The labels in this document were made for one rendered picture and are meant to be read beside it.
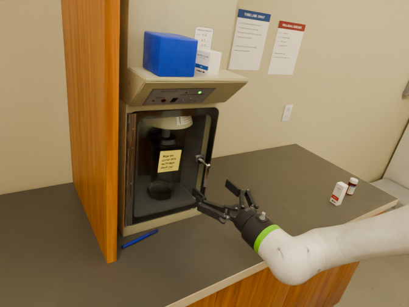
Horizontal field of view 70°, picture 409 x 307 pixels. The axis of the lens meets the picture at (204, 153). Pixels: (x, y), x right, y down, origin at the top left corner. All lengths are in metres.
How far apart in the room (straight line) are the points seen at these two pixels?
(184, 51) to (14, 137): 0.77
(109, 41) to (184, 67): 0.18
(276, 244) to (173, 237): 0.43
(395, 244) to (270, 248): 0.26
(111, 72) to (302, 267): 0.61
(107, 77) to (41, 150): 0.67
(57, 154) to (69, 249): 0.44
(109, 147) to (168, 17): 0.36
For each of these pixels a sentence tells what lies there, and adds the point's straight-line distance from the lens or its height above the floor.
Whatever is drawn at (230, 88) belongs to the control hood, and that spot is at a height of 1.47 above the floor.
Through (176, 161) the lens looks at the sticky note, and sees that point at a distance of 0.96.
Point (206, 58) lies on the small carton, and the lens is 0.81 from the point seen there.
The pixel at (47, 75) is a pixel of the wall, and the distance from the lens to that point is 1.21.
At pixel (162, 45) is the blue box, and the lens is 0.71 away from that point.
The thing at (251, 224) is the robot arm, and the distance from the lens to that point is 0.81.
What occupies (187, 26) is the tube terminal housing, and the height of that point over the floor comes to 1.62.
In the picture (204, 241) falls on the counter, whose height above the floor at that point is 0.94.
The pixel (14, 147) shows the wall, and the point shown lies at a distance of 1.29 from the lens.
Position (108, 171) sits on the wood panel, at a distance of 0.78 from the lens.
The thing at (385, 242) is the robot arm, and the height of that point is 1.28.
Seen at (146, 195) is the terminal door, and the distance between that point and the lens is 0.98.
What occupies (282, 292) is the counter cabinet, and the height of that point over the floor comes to 0.61.
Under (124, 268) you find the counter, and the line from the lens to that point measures 0.97.
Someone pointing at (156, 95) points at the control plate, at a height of 1.45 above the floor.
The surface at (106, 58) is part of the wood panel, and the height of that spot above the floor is 1.54.
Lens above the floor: 1.66
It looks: 26 degrees down
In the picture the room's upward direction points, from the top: 9 degrees clockwise
